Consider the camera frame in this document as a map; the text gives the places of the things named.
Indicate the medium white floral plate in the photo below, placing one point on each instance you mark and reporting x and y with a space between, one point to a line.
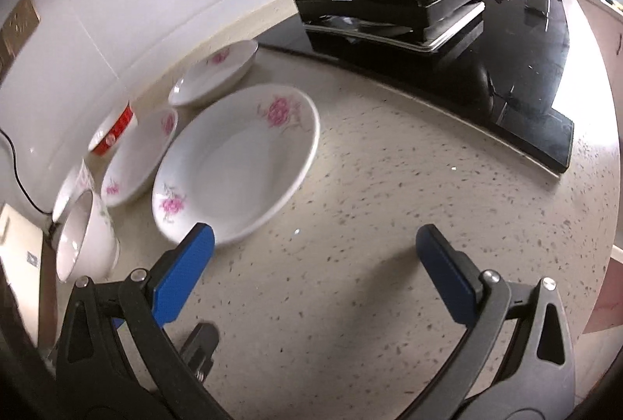
133 167

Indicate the red banded white bowl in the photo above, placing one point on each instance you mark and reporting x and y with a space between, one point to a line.
117 124

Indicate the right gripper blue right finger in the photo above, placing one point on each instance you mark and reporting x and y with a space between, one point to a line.
515 359

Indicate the black glass gas stove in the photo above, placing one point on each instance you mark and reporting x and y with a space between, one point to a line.
495 63

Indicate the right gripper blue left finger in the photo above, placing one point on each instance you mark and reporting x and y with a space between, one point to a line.
115 360

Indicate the white box appliance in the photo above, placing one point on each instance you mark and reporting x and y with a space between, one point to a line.
21 248

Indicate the large white floral plate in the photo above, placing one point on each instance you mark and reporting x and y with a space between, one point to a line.
237 164

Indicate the white bowl front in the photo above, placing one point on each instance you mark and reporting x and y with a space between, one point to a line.
88 245

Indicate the gold wall socket panel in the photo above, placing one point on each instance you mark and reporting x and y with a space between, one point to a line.
16 30

